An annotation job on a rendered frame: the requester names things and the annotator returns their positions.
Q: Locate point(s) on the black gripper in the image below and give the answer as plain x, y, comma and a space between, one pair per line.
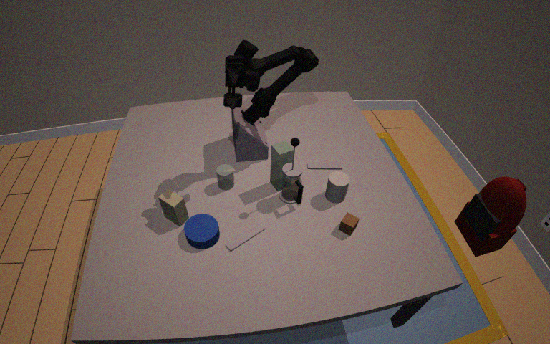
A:
234, 66

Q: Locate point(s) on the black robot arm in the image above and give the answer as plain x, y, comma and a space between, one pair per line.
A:
304, 61

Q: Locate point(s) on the glass french press with black knob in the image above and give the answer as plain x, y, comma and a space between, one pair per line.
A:
291, 187

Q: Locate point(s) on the brown cube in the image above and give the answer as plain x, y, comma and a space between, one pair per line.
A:
348, 224

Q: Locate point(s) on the blue short cylinder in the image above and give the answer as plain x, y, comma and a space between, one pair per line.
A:
202, 231

